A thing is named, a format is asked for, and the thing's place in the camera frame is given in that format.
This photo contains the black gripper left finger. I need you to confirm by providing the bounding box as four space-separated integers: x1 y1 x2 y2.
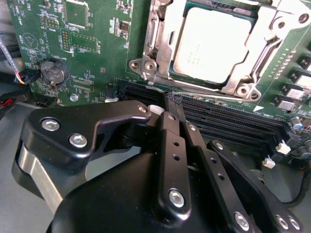
11 93 193 219

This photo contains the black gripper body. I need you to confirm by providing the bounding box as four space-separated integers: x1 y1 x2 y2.
48 151 235 233

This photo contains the wire locking lever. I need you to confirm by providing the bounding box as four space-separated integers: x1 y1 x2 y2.
145 82 235 100

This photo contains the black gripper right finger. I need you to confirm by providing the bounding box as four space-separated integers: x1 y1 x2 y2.
174 95 305 233

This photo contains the silver CPU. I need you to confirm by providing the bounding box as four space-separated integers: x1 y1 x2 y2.
169 6 253 84

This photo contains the metal socket cover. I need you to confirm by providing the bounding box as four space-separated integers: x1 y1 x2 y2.
155 0 280 97

